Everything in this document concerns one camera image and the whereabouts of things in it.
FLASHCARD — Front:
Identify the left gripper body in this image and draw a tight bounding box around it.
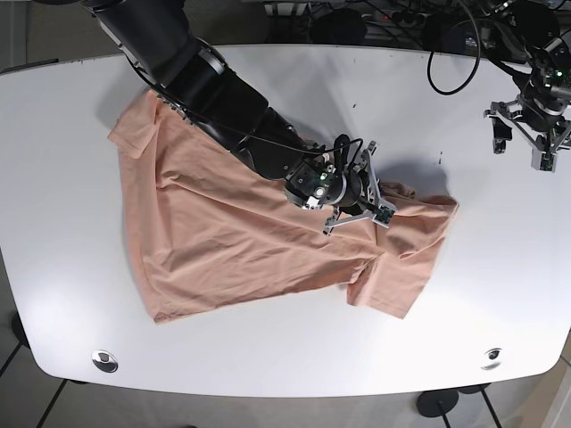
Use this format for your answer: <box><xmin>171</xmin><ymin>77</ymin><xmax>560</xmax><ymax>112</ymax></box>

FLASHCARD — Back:
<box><xmin>484</xmin><ymin>37</ymin><xmax>570</xmax><ymax>153</ymax></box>

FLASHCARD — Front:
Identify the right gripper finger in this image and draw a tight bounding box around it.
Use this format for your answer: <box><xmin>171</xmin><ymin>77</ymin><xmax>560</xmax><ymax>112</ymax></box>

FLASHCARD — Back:
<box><xmin>372</xmin><ymin>203</ymin><xmax>396</xmax><ymax>228</ymax></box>

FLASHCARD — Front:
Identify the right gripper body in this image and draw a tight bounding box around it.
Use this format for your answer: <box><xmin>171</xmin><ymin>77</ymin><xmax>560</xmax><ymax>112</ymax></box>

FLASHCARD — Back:
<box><xmin>284</xmin><ymin>140</ymin><xmax>384</xmax><ymax>235</ymax></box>

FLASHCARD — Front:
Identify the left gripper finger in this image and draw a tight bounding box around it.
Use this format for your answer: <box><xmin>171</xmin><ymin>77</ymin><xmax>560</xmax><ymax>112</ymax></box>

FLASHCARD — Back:
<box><xmin>531</xmin><ymin>149</ymin><xmax>557</xmax><ymax>173</ymax></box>
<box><xmin>492</xmin><ymin>117</ymin><xmax>513</xmax><ymax>154</ymax></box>

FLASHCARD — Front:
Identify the peach pink T-shirt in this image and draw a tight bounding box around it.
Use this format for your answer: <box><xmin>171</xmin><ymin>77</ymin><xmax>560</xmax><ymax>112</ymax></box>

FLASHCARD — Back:
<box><xmin>109</xmin><ymin>93</ymin><xmax>459</xmax><ymax>324</ymax></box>

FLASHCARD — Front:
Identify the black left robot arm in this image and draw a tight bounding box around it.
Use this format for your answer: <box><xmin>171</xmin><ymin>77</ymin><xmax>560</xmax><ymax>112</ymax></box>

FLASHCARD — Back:
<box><xmin>484</xmin><ymin>1</ymin><xmax>570</xmax><ymax>172</ymax></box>

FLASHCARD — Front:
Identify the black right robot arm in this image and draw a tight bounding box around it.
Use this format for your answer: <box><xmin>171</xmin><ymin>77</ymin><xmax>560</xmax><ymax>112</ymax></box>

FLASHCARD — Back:
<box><xmin>82</xmin><ymin>0</ymin><xmax>397</xmax><ymax>234</ymax></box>

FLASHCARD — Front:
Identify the right silver table grommet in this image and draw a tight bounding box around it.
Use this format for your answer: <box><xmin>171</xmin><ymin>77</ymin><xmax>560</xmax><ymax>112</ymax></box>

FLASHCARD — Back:
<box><xmin>480</xmin><ymin>348</ymin><xmax>503</xmax><ymax>371</ymax></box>

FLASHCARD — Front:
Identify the silver table grommet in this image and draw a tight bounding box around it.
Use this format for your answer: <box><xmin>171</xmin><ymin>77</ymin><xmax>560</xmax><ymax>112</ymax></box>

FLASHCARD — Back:
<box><xmin>480</xmin><ymin>348</ymin><xmax>503</xmax><ymax>371</ymax></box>
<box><xmin>91</xmin><ymin>350</ymin><xmax>119</xmax><ymax>374</ymax></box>

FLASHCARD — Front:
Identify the black round stand base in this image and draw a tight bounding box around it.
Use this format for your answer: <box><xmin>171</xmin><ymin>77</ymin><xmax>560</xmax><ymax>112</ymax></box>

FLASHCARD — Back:
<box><xmin>416</xmin><ymin>389</ymin><xmax>459</xmax><ymax>418</ymax></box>

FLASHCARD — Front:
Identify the left silver table grommet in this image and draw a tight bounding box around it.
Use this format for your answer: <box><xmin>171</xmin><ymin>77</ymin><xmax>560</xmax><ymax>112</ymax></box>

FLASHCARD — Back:
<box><xmin>91</xmin><ymin>350</ymin><xmax>119</xmax><ymax>374</ymax></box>

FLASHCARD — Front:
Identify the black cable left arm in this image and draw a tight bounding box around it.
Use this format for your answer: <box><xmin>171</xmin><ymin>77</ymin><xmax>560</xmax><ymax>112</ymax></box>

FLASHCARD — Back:
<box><xmin>426</xmin><ymin>0</ymin><xmax>532</xmax><ymax>95</ymax></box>

